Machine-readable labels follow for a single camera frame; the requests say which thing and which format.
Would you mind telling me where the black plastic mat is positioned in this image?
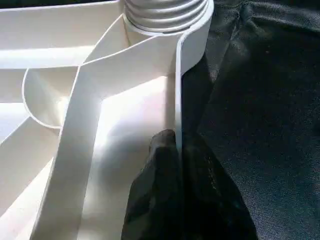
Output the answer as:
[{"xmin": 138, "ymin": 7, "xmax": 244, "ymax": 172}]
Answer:
[{"xmin": 180, "ymin": 0, "xmax": 320, "ymax": 240}]

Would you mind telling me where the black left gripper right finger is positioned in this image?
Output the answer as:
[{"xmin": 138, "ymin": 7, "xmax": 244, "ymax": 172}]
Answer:
[{"xmin": 181, "ymin": 134, "xmax": 259, "ymax": 240}]

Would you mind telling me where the white plastic table top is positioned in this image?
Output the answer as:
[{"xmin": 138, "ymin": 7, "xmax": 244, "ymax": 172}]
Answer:
[{"xmin": 0, "ymin": 0, "xmax": 216, "ymax": 240}]

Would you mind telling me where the white plastic table leg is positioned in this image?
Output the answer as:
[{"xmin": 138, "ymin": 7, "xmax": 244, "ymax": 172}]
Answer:
[{"xmin": 122, "ymin": 0, "xmax": 210, "ymax": 32}]

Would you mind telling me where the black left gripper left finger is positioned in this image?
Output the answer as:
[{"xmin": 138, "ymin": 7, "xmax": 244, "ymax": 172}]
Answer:
[{"xmin": 121, "ymin": 129, "xmax": 182, "ymax": 240}]

